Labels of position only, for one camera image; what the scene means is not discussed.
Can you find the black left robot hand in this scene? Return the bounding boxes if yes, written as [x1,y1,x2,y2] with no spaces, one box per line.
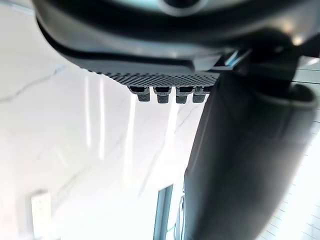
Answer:
[31,0,320,240]

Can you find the grey door frame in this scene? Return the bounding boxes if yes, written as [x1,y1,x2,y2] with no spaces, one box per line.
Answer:
[152,184,174,240]

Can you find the white wall switch panel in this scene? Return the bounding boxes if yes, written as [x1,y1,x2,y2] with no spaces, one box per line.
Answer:
[30,191,53,232]

